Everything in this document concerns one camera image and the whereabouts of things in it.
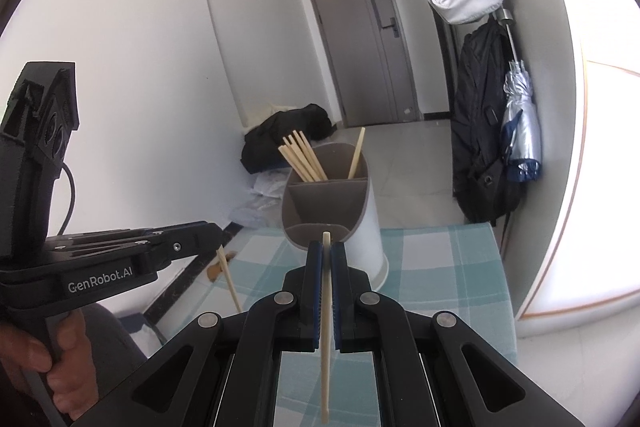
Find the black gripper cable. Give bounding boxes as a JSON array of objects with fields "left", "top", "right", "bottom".
[{"left": 59, "top": 163, "right": 77, "bottom": 235}]

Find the white plastic bag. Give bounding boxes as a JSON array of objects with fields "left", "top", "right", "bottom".
[{"left": 250, "top": 172, "right": 288, "bottom": 198}]

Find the white utensil holder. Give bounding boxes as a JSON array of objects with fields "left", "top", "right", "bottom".
[{"left": 280, "top": 144, "right": 390, "bottom": 295}]

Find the silver folding umbrella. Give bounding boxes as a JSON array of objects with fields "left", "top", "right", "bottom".
[{"left": 495, "top": 7, "right": 543, "bottom": 184}]

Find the cream cloth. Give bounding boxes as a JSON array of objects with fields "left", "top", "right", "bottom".
[{"left": 245, "top": 103, "right": 301, "bottom": 132}]

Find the person's left hand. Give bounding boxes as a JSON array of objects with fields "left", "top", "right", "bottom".
[{"left": 0, "top": 309, "right": 101, "bottom": 418}]

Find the black backpack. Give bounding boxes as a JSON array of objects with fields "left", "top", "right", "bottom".
[{"left": 451, "top": 19, "right": 523, "bottom": 224}]

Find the clear plastic bag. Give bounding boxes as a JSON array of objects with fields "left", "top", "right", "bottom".
[{"left": 230, "top": 197, "right": 283, "bottom": 228}]

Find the grey door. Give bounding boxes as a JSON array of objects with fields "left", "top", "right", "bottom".
[{"left": 300, "top": 0, "right": 421, "bottom": 128}]

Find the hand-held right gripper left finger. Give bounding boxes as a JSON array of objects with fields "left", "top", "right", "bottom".
[{"left": 70, "top": 240, "right": 323, "bottom": 427}]

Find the black jacket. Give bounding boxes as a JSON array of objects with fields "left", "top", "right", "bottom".
[{"left": 241, "top": 103, "right": 335, "bottom": 175}]

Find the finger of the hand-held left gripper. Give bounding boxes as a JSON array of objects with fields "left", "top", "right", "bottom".
[
  {"left": 50, "top": 223, "right": 226, "bottom": 276},
  {"left": 50, "top": 221, "right": 211, "bottom": 249}
]

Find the teal checked tablecloth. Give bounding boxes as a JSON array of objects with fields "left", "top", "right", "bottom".
[{"left": 127, "top": 223, "right": 518, "bottom": 427}]

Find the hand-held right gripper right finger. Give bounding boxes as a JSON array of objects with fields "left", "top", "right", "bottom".
[{"left": 330, "top": 240, "right": 586, "bottom": 427}]

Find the brown floor object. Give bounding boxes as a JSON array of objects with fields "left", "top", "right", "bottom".
[{"left": 207, "top": 254, "right": 238, "bottom": 282}]

